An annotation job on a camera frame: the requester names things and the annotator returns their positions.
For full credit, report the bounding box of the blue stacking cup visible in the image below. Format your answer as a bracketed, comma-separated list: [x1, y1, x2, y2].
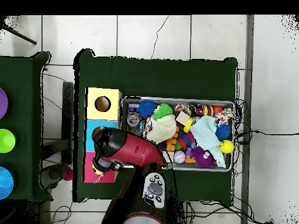
[0, 166, 15, 200]

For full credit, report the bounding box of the silver mesh bin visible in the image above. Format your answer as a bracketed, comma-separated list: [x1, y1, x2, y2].
[117, 96, 235, 172]

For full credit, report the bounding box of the purple stacking cup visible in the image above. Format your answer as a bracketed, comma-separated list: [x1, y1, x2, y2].
[0, 87, 9, 120]

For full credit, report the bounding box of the white baseball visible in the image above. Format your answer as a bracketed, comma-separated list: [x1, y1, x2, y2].
[173, 150, 187, 163]

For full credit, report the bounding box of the grey pendant with red button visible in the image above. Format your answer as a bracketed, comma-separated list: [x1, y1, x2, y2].
[41, 163, 74, 190]

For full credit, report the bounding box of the purple spiky toy with eyes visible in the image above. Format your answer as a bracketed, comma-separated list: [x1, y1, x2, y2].
[190, 146, 217, 169]

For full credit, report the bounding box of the dark green table cloth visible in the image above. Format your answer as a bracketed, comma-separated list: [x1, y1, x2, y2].
[73, 48, 239, 207]
[0, 51, 53, 202]

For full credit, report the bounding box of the black power cable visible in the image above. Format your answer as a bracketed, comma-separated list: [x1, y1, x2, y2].
[236, 129, 299, 139]

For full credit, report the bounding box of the yellow plastic ball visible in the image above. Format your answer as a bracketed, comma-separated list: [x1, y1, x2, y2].
[218, 139, 235, 154]

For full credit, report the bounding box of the cream cloth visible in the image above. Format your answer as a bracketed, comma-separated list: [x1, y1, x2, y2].
[145, 114, 178, 145]

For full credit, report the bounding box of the black tripod leg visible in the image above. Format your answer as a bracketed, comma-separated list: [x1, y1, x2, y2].
[0, 16, 37, 46]

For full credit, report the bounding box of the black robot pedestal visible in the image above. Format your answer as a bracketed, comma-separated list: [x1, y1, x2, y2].
[164, 200, 187, 224]

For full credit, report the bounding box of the light blue cloth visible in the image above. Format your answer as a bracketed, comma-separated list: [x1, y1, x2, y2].
[190, 115, 227, 169]

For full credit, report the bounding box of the green spiky rubber ball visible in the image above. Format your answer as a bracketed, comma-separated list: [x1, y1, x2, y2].
[151, 103, 174, 120]

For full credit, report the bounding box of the blue spiky rubber ball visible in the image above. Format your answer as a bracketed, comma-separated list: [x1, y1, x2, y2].
[137, 100, 158, 119]
[215, 124, 232, 141]

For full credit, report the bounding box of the crushed silver can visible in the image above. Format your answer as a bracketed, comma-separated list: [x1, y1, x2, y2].
[126, 112, 141, 127]

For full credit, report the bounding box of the multicoloured rope toy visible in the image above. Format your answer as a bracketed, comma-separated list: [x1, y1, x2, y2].
[213, 107, 234, 125]

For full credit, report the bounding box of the wooden box with three holes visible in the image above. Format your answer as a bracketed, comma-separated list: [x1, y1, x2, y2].
[82, 87, 123, 184]

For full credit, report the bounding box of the lime green stacking cup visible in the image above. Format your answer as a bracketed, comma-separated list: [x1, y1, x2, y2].
[0, 128, 16, 153]

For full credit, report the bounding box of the yellow duck plush toy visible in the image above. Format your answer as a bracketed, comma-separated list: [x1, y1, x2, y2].
[92, 164, 105, 184]

